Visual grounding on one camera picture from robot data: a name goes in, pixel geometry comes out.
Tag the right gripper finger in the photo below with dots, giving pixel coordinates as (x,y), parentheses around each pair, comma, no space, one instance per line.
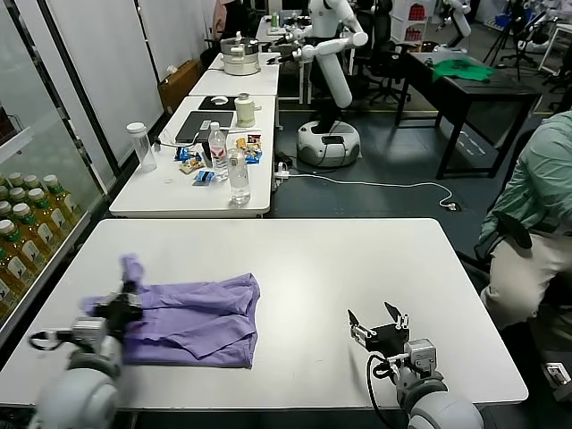
(402,321)
(359,333)

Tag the white power strip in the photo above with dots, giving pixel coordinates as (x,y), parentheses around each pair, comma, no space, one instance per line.
(281,172)

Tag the glass display fridge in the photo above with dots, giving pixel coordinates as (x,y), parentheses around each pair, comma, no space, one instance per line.
(49,266)

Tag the brown snack packet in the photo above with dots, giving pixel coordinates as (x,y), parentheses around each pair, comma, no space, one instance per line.
(191,166)

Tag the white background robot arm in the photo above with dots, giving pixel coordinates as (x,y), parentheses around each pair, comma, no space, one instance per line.
(460,22)

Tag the white humanoid robot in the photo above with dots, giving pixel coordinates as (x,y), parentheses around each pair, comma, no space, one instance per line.
(333,76)

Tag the cream steamer pot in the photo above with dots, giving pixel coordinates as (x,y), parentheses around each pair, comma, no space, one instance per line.
(241,60)

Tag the black mouse pad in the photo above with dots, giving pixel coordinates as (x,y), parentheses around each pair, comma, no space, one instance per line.
(205,106)

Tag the blue bin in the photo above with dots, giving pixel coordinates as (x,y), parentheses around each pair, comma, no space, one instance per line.
(498,21)

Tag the white shelf red boxes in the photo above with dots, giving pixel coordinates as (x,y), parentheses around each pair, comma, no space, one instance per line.
(413,20)

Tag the cardboard box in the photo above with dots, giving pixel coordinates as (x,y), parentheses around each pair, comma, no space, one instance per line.
(179,85)

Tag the black snack packet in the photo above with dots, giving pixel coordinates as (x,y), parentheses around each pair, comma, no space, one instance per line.
(254,139)

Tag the blue snack packet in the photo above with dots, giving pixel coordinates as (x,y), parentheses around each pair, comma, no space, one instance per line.
(185,153)
(203,177)
(253,155)

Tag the black tripod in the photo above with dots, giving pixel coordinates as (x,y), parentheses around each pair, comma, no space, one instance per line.
(502,38)

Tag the white table with steamer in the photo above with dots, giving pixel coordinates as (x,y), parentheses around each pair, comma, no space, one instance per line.
(241,85)

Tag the black table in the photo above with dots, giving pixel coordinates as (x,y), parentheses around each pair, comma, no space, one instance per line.
(491,91)

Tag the clear tumbler white lid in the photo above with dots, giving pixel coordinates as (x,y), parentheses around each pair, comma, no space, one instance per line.
(144,152)

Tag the person in pink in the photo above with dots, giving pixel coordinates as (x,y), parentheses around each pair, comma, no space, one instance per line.
(221,18)

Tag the white side table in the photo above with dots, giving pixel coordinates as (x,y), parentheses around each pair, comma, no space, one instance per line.
(147,196)

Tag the seated person green jacket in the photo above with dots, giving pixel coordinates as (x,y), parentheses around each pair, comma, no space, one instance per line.
(545,179)

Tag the small white remote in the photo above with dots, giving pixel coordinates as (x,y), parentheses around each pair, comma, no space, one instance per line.
(206,125)

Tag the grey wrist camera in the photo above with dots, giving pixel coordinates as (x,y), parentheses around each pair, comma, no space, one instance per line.
(420,354)
(89,330)

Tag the cream jug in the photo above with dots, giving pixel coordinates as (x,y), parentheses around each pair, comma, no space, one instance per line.
(245,111)

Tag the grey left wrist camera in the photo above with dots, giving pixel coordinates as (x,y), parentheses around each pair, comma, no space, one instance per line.
(89,330)

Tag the green bottle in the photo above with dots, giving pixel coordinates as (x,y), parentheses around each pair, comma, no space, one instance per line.
(275,20)

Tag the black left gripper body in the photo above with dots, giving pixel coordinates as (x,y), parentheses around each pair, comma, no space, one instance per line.
(118,313)

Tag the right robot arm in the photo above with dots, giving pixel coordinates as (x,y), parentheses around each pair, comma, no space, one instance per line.
(442,406)

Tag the green cloth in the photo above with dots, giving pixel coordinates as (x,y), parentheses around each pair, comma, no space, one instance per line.
(462,69)

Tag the grey laptop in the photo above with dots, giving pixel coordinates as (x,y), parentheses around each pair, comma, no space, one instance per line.
(196,125)

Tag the large clear water bottle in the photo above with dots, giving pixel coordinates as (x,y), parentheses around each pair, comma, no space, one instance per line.
(239,179)

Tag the floor socket box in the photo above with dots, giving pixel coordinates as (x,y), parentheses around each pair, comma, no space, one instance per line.
(556,375)

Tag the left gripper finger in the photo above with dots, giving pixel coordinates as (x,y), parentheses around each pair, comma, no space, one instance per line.
(135,295)
(125,289)

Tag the yellow tea bottle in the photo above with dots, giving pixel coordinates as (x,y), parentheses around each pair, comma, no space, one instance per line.
(44,214)
(3,207)
(31,232)
(18,193)
(14,178)
(15,250)
(31,181)
(60,201)

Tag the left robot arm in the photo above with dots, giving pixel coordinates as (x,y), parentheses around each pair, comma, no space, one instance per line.
(76,393)

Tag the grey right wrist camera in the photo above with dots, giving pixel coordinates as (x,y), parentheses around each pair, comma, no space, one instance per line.
(420,354)

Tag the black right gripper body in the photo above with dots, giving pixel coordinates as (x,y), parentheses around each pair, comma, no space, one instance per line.
(386,339)

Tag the red label water bottle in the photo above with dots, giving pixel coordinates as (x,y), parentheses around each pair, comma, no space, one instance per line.
(218,156)

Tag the yellow snack packet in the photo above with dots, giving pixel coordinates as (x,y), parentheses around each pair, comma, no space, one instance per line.
(240,143)

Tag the white mouse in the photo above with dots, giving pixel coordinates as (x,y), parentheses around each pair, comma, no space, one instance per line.
(219,100)

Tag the purple t-shirt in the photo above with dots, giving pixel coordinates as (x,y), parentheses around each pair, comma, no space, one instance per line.
(201,326)

